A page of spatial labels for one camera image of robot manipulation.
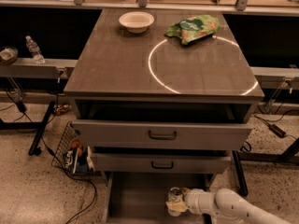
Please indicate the black power adapter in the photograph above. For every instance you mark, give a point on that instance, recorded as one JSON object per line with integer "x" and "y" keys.
{"x": 277, "y": 131}

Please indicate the grey middle drawer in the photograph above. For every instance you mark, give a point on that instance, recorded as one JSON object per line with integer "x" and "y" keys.
{"x": 160, "y": 163}

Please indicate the black table leg left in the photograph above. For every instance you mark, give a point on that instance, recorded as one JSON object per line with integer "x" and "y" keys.
{"x": 38, "y": 127}

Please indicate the grey side shelf left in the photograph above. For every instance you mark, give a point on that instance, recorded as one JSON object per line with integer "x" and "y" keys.
{"x": 27, "y": 68}

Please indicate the grey drawer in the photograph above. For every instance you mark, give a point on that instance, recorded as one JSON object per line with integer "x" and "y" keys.
{"x": 162, "y": 135}
{"x": 160, "y": 163}
{"x": 139, "y": 198}

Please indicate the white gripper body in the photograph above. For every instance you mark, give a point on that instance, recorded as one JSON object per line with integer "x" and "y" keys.
{"x": 192, "y": 200}

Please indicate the green chip bag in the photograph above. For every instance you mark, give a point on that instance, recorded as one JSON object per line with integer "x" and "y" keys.
{"x": 193, "y": 28}

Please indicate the green 7up soda can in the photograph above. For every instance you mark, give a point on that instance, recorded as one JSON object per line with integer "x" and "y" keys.
{"x": 174, "y": 194}

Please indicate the wire basket with items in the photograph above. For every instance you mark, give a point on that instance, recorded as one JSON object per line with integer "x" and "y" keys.
{"x": 72, "y": 155}

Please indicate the white paper bowl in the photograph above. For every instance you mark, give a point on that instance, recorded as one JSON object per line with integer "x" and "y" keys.
{"x": 136, "y": 22}

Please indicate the clear plastic water bottle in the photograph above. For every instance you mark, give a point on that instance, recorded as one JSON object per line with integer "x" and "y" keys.
{"x": 34, "y": 50}

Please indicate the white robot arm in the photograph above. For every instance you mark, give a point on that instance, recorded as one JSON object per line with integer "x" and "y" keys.
{"x": 224, "y": 205}

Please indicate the small bowl on shelf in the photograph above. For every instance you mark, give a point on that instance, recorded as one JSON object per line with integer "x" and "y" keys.
{"x": 8, "y": 55}

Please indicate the grey drawer cabinet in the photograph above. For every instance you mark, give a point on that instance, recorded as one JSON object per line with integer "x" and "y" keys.
{"x": 116, "y": 64}

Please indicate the grey bottom drawer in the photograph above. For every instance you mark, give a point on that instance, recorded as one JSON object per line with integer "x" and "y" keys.
{"x": 139, "y": 198}

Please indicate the grey top drawer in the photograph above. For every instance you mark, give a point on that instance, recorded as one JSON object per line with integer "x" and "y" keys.
{"x": 162, "y": 135}

